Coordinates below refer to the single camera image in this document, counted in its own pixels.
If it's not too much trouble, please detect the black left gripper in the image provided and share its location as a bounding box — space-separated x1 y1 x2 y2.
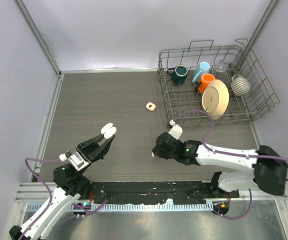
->
75 129 114 177

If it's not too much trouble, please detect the white charging case gold trim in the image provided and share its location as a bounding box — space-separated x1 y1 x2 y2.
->
101 122 117 139

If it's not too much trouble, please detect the beige charging case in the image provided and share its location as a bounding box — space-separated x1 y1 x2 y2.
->
146 102 156 112

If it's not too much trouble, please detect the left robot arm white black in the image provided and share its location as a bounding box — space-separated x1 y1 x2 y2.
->
9 127 116 240

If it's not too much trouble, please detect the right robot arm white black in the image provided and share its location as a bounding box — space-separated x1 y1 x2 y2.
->
152 132 288 198

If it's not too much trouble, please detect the dark green mug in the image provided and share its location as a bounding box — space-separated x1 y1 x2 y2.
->
166 64 188 85

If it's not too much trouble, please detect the beige plate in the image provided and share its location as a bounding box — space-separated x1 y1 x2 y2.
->
202 79 230 120

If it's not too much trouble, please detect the orange mug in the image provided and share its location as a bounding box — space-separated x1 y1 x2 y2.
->
194 73 216 94

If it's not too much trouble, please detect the light blue mug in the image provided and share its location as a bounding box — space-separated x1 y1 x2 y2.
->
192 61 210 83

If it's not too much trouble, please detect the clear glass cup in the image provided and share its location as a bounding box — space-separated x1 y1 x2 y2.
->
213 60 227 81

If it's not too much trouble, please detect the grey striped mug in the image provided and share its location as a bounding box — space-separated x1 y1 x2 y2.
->
231 75 251 97

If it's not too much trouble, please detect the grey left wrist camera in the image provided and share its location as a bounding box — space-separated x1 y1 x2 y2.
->
68 151 90 172

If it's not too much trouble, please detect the white cable duct strip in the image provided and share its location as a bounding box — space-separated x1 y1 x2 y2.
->
61 202 214 213

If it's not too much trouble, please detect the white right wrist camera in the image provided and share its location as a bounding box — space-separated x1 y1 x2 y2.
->
168 119 183 140

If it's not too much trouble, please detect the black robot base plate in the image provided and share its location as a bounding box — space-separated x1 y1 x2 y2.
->
80 181 240 205

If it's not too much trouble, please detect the grey wire dish rack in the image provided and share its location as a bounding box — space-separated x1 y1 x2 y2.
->
158 38 280 126

